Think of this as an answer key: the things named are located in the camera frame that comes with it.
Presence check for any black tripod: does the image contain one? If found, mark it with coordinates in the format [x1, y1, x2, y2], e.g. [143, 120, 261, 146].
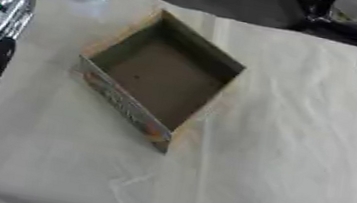
[276, 0, 357, 51]

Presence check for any tan cardboard box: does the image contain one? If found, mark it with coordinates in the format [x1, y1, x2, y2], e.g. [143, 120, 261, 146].
[60, 0, 254, 165]

